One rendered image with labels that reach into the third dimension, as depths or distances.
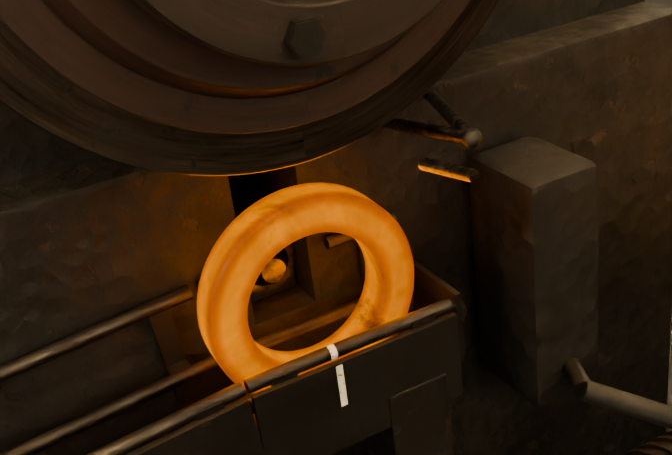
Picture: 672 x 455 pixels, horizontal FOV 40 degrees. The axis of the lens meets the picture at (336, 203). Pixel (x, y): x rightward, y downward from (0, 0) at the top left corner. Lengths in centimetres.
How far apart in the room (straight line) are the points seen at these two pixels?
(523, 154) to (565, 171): 5
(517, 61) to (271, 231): 31
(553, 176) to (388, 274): 17
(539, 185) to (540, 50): 16
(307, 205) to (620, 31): 40
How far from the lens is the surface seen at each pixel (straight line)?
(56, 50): 57
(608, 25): 96
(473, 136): 61
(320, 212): 70
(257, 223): 69
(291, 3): 54
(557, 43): 91
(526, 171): 81
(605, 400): 87
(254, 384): 73
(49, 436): 77
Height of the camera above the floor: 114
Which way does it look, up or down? 25 degrees down
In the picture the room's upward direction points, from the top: 8 degrees counter-clockwise
